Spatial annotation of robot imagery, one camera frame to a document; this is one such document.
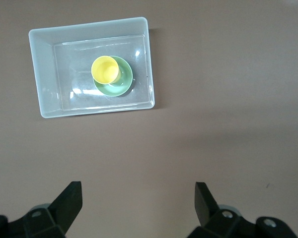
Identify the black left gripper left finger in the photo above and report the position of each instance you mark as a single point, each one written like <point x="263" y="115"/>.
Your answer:
<point x="62" y="213"/>

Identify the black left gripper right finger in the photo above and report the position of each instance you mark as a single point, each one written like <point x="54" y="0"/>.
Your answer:
<point x="213" y="220"/>

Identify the mint green bowl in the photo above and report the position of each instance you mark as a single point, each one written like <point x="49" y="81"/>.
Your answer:
<point x="123" y="84"/>

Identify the yellow plastic cup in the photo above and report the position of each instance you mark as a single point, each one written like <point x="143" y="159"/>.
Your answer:
<point x="104" y="69"/>

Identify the clear plastic box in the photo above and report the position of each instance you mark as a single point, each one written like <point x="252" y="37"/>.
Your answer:
<point x="44" y="74"/>

